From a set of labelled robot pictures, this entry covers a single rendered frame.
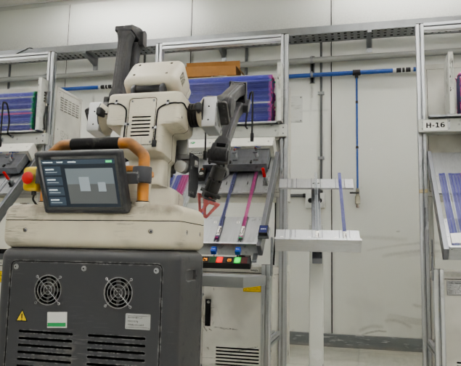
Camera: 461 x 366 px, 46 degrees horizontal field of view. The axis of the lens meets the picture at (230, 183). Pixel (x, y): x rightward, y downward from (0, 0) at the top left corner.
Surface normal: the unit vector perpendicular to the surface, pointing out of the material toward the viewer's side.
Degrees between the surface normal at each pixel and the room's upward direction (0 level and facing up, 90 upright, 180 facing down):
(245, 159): 46
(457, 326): 90
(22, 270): 90
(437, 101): 90
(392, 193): 90
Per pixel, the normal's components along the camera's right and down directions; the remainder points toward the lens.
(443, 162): -0.15, -0.80
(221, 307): -0.24, -0.13
